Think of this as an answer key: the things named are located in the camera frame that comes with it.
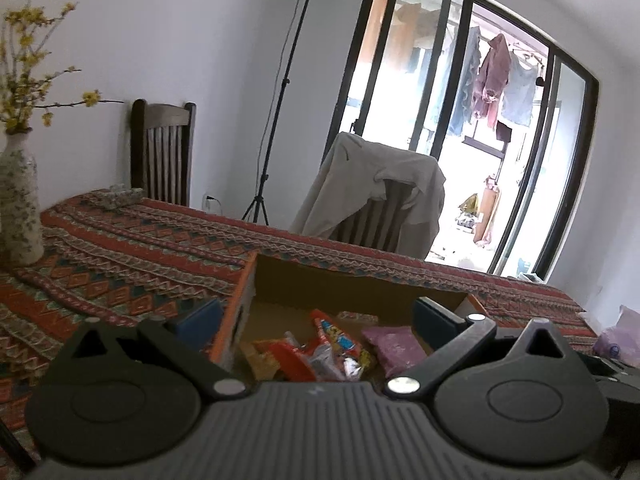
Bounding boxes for yellow balcony object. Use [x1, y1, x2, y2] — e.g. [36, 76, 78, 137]
[458, 192, 480, 231]

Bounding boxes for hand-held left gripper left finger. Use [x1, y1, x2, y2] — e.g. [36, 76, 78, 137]
[54, 297, 254, 402]

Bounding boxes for hanging light blue shirt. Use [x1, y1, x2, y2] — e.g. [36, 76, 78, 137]
[499, 54, 539, 129]

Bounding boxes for slatted chair under jacket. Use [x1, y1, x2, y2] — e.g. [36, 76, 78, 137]
[327, 180, 417, 257]

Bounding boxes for dark wooden chair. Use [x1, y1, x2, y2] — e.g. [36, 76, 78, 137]
[130, 98, 197, 207]

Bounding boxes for floral ceramic vase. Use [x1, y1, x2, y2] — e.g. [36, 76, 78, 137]
[0, 132, 45, 267]

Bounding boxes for hanging maroon garment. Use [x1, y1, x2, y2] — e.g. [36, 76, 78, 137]
[469, 33, 512, 131]

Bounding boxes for small floral cloth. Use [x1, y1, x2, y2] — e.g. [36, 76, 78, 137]
[97, 187, 144, 209]

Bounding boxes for hanging blue garment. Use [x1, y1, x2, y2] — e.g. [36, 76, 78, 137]
[439, 24, 484, 136]

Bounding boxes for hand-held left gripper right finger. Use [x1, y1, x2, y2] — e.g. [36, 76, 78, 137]
[382, 296, 577, 402]

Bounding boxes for orange balcony object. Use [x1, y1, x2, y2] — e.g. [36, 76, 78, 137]
[473, 174, 503, 246]

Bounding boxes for purple snack packet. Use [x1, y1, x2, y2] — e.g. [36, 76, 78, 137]
[360, 325, 429, 379]

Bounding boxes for orange snack packet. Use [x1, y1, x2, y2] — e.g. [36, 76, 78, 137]
[252, 337, 317, 382]

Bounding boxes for black light stand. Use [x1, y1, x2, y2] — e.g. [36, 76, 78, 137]
[241, 0, 337, 226]

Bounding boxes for orange cardboard box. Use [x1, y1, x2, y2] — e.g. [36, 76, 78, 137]
[209, 252, 489, 384]

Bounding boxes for colourful cartoon snack packet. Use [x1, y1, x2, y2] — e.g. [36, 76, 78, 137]
[307, 309, 376, 382]

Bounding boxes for black framed glass door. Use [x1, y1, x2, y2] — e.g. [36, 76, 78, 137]
[327, 0, 601, 279]

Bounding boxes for purple tissue pack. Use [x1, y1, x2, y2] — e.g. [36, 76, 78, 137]
[592, 304, 640, 361]

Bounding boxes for yellow flower branches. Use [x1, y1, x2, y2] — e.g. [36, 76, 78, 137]
[0, 0, 124, 136]

